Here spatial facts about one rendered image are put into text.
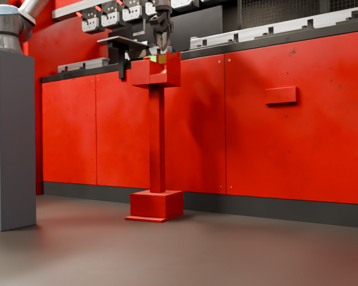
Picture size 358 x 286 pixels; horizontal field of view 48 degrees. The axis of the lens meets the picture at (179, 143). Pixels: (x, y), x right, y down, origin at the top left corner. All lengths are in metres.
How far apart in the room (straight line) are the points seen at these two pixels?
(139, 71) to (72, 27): 1.54
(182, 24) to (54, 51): 1.00
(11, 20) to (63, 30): 1.42
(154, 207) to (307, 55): 1.00
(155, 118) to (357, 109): 0.92
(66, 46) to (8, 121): 1.61
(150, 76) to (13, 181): 0.79
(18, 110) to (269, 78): 1.17
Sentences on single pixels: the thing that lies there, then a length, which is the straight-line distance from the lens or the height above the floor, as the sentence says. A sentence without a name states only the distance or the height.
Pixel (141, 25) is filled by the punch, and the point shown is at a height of 1.13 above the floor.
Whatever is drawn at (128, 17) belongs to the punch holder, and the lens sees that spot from 2.75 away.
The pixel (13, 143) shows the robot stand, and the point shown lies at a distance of 1.90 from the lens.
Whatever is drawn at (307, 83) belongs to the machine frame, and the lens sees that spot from 1.92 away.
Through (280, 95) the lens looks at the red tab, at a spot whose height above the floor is 0.58.
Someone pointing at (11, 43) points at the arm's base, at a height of 0.82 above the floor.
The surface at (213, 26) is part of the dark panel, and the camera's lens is 2.98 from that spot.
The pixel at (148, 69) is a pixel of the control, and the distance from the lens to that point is 2.00.
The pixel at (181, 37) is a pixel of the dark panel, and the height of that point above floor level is 1.17.
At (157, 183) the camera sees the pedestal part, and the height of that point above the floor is 0.17.
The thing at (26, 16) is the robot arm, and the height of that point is 0.99.
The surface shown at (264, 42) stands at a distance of 2.04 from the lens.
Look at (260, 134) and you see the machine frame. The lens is 1.99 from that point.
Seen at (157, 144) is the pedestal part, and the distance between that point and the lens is 2.00.
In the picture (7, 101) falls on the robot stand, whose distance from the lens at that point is 1.90.
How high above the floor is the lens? 0.36
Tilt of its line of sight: level
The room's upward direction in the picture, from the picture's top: 1 degrees counter-clockwise
